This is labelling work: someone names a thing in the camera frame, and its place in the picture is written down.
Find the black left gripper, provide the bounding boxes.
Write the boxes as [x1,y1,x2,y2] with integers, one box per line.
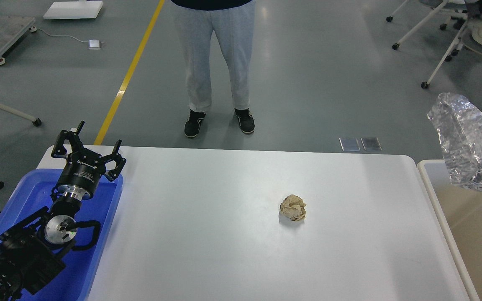
[51,121,127,199]

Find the silver foil bag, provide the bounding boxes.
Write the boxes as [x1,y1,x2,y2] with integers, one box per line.
[427,93,482,191]

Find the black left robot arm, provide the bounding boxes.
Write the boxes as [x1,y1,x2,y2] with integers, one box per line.
[0,121,126,301]

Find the blue plastic bin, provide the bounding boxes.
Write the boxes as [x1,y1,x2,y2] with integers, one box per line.
[0,168,124,301]

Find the beige plastic bin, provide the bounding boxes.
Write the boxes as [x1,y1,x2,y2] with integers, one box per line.
[417,160,482,301]

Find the left black shoe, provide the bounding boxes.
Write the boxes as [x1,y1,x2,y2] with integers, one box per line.
[184,110,206,138]

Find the black shoe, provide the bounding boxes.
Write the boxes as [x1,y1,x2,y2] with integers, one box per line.
[234,109,256,135]
[184,110,206,138]

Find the white power adapter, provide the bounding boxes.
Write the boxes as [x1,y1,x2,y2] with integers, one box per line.
[88,40,101,50]

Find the right metal floor plate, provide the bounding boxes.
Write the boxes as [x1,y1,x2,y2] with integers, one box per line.
[360,137,382,152]

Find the metal floor plate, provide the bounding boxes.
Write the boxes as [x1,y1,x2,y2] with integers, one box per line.
[340,138,360,152]
[360,137,382,152]

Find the left metal floor plate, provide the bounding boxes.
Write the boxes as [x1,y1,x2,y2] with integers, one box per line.
[340,138,360,152]

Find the white flat board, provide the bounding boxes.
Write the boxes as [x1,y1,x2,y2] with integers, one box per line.
[43,0,104,20]

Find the white office chair far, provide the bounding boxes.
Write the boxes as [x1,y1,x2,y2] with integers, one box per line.
[391,0,467,50]

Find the right black shoe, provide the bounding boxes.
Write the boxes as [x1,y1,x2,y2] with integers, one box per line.
[234,109,256,135]

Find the person in grey trousers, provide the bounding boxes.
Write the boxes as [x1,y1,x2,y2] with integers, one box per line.
[168,0,256,138]

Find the crumpled brown paper ball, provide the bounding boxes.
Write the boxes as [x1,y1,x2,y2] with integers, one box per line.
[279,194,307,221]

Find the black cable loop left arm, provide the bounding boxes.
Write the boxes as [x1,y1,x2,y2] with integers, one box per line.
[61,220,101,251]

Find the white floor cable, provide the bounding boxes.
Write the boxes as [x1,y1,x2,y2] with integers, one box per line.
[30,27,91,44]

